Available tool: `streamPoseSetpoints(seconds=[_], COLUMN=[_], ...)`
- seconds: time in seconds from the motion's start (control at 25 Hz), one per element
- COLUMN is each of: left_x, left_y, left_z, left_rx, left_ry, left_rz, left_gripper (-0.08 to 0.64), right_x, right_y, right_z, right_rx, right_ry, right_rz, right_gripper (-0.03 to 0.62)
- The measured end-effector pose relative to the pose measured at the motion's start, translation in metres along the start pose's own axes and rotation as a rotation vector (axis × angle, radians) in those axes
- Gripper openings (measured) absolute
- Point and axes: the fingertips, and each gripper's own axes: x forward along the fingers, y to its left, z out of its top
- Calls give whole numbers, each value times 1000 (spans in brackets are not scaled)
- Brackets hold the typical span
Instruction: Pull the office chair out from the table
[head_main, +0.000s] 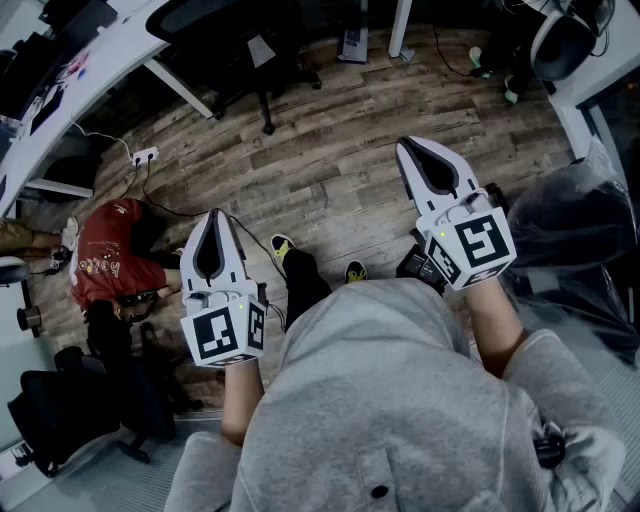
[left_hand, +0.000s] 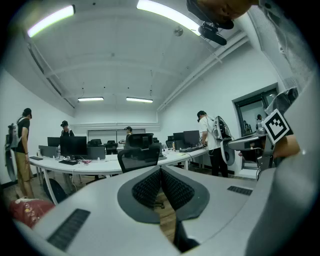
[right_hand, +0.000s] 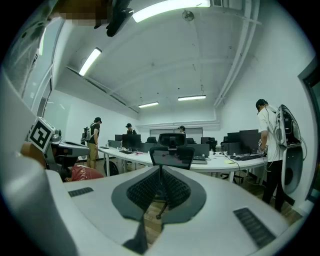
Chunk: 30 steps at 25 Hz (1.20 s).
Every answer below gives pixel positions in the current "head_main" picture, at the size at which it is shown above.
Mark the person's right yellow-black shoe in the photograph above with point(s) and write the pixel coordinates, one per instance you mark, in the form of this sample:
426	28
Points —
356	272

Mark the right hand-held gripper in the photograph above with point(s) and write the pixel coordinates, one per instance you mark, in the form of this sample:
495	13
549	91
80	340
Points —
475	245

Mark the black waste bin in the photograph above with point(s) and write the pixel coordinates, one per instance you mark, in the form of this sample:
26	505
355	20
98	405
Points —
70	177

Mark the person's grey hoodie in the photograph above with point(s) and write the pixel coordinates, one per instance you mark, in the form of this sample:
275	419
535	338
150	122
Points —
390	400

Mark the black monitor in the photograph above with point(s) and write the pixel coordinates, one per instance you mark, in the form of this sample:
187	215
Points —
22	75

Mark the white round chair back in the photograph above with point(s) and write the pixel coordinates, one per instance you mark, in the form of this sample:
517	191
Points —
562	47

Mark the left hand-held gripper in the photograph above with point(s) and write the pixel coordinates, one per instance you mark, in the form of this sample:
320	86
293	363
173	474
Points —
220	335

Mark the white power strip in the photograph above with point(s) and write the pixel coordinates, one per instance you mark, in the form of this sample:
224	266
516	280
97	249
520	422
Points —
145	155

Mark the plastic-covered dark chair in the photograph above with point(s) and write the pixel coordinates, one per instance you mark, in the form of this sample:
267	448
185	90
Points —
570	235

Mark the black office chair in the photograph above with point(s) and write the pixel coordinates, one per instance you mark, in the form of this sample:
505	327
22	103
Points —
225	35

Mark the grey computer tower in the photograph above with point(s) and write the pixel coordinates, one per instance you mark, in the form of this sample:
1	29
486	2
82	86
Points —
353	45

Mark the person's left yellow-black shoe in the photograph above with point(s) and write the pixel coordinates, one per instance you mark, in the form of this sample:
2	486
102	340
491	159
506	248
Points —
282	245

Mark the person's black trouser leg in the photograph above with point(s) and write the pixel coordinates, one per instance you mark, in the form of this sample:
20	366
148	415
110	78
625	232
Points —
305	285

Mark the person's right forearm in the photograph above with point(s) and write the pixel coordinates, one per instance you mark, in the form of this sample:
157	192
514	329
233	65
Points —
495	330

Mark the white side desk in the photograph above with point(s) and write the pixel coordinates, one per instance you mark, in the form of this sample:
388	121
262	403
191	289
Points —
600	60

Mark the white table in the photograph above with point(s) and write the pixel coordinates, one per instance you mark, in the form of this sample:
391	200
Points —
115	55

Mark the black clip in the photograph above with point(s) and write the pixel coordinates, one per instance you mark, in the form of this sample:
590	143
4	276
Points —
549	451

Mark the person's yellow-black shoe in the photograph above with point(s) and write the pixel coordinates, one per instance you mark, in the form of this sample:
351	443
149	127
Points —
356	272
282	245

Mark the person's left forearm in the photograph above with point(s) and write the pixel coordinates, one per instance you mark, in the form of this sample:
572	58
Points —
241	400

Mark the black box device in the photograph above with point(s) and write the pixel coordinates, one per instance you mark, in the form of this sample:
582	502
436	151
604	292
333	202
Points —
417	265

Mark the white table leg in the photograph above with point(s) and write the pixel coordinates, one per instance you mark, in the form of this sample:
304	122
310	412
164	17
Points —
400	30

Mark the black swivel chair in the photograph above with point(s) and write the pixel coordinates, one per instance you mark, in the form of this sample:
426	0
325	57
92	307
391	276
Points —
85	400

